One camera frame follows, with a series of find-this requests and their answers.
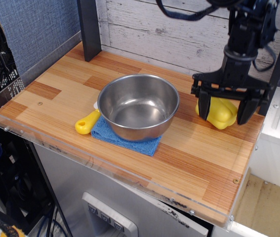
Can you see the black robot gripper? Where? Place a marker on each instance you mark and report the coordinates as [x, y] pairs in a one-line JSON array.
[[232, 81]]

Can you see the yellow bell pepper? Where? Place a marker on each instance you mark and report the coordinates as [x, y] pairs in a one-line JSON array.
[[222, 113]]

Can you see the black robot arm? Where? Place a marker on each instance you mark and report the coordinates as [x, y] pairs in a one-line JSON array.
[[252, 25]]

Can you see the clear acrylic table guard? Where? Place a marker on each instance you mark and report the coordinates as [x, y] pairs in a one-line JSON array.
[[196, 167]]

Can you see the stainless steel bowl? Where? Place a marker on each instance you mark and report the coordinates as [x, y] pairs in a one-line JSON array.
[[138, 107]]

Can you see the blue folded cloth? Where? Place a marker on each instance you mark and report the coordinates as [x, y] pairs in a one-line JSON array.
[[102, 131]]

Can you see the silver cabinet with buttons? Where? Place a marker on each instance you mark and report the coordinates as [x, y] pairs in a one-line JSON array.
[[85, 195]]

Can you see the yellow handled knife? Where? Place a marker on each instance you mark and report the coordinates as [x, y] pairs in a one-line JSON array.
[[85, 125]]

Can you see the dark left frame post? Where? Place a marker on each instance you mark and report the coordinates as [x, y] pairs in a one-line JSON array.
[[89, 28]]

